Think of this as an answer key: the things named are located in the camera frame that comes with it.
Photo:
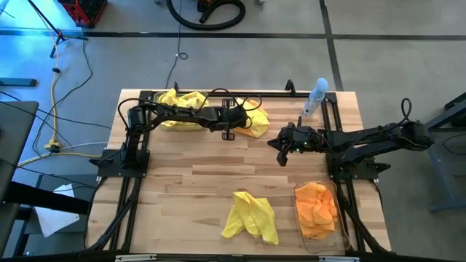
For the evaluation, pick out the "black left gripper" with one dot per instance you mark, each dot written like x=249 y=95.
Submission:
x=224 y=118

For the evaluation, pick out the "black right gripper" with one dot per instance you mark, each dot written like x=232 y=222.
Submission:
x=302 y=140

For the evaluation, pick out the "orange microfiber towel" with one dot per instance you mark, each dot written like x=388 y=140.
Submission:
x=327 y=203
x=244 y=132
x=316 y=232
x=307 y=191
x=311 y=214

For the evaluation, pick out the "yellow microfiber towel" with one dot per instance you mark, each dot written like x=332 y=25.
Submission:
x=182 y=125
x=255 y=218
x=260 y=120
x=167 y=98
x=193 y=100

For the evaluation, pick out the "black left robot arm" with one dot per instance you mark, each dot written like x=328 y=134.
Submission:
x=174 y=116

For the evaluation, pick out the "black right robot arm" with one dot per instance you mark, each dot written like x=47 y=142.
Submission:
x=382 y=140

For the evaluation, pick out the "blue spray bottle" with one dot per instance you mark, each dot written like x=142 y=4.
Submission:
x=315 y=98

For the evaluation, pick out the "white paper sheet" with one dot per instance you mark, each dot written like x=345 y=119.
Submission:
x=63 y=191
x=54 y=222

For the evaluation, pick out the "red tool box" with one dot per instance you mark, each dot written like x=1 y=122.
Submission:
x=83 y=11

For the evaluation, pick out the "black desk crossbar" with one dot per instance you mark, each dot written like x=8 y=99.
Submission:
x=43 y=198

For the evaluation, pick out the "black tripod stand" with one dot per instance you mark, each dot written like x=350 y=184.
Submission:
x=45 y=18

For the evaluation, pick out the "black stand foot bar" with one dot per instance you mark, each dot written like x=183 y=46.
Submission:
x=18 y=82

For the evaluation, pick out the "dark grey desk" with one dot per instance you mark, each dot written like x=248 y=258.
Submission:
x=14 y=145

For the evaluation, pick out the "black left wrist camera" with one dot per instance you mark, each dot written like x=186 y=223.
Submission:
x=246 y=116

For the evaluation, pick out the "black aluminium table frame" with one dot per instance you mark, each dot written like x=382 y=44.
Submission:
x=284 y=94

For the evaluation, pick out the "silver metal bracket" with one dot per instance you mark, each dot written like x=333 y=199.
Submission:
x=338 y=259
x=135 y=258

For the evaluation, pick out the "grey metal table frame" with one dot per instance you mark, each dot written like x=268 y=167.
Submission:
x=433 y=163

